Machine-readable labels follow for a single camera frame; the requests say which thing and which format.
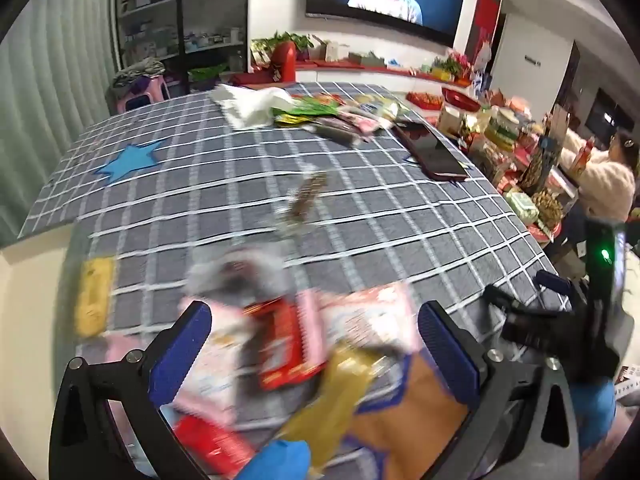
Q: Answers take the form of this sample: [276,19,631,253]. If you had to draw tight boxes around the small red snack packet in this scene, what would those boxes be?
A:
[244,297,328,392]

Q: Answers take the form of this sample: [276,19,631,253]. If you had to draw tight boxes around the yellow snack packet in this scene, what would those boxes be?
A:
[74,256,117,338]

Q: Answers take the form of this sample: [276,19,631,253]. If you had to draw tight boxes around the chocolate bar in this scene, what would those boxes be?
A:
[280,170,331,231]

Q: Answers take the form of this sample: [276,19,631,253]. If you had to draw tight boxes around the large red snack packet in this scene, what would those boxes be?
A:
[172,412,256,478]

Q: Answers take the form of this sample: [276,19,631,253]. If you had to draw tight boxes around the green leafy plant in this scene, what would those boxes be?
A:
[250,31,313,61]

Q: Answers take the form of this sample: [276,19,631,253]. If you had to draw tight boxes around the person's left hand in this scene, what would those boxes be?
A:
[239,439,313,480]

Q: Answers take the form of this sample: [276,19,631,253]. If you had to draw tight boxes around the crumpled white tissue paper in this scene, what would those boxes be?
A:
[207,84,293,131]

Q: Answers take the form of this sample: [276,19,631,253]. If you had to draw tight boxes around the grey-green curtain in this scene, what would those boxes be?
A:
[0,0,121,248]

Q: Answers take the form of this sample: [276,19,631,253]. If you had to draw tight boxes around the gold snack packet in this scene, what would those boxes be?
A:
[277,345,396,476]

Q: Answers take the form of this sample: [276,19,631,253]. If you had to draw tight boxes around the red rounded ornament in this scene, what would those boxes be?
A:
[270,41,297,83]

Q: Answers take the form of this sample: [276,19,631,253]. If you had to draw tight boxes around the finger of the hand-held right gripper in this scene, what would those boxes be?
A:
[482,285,576,357]
[536,270,586,307]

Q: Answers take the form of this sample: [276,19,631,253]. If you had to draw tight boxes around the orange star patch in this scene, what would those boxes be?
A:
[345,350,471,480]

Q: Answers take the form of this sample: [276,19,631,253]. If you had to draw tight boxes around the grey checkered tablecloth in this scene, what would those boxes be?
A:
[17,81,573,480]

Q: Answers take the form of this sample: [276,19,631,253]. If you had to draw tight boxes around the white round-print snack packet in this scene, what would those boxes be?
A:
[170,305,261,426]

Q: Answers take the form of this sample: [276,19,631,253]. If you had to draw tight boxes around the red wall decoration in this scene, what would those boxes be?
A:
[475,0,504,36]

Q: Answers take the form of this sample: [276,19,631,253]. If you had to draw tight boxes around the potted red flowers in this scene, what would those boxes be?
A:
[434,50,473,81]

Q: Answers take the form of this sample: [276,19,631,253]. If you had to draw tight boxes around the dark long snack stick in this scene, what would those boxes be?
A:
[305,120,362,148]

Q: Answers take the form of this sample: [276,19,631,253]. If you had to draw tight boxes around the dark glass shelf cabinet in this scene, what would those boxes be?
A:
[114,0,251,77]

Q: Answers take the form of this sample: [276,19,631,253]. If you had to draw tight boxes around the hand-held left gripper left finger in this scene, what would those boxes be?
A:
[48,301,213,480]

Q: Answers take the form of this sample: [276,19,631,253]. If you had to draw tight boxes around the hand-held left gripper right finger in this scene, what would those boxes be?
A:
[417,301,581,480]

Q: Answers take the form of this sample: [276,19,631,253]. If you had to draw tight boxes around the blue star patch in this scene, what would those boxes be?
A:
[95,141,163,183]

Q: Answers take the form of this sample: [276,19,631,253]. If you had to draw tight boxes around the pink white snack packet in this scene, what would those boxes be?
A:
[300,282,418,356]

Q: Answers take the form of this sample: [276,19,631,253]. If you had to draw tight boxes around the pile of assorted snack packets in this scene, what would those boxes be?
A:
[272,91,416,148]

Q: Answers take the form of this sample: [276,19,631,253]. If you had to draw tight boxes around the person's right hand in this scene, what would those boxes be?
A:
[570,379,617,453]

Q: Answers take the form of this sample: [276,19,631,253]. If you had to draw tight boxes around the clear brown snack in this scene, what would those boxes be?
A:
[187,247,296,311]

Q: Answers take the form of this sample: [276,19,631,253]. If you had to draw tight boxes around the white sideboard with red top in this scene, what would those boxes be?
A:
[295,57,451,93]

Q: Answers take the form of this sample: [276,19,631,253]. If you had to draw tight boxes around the pink plastic stool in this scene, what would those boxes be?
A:
[116,76,172,113]

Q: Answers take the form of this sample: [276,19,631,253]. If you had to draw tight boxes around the side table with snack boxes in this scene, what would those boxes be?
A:
[405,50,581,241]

